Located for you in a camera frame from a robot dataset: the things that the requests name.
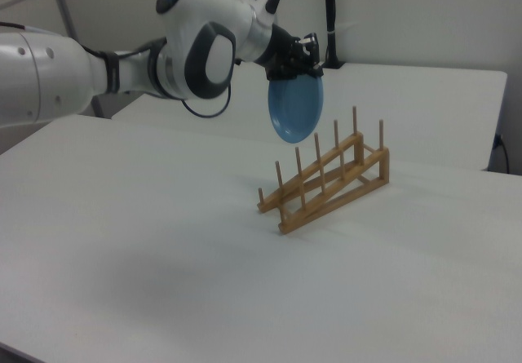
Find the black pole with base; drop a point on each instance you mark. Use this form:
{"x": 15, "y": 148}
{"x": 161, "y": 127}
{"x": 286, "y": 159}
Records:
{"x": 331, "y": 12}

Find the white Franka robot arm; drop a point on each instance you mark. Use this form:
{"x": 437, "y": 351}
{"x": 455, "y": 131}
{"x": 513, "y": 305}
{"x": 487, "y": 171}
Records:
{"x": 122, "y": 61}

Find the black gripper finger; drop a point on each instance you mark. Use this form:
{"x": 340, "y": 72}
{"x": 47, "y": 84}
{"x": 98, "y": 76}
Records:
{"x": 308, "y": 45}
{"x": 303, "y": 72}

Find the blue round plate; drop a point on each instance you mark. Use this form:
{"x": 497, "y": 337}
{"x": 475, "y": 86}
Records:
{"x": 295, "y": 108}

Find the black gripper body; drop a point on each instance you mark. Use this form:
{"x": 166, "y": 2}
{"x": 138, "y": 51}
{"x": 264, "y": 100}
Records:
{"x": 281, "y": 51}

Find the wooden plate rack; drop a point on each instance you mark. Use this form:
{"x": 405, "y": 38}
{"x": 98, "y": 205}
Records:
{"x": 326, "y": 183}

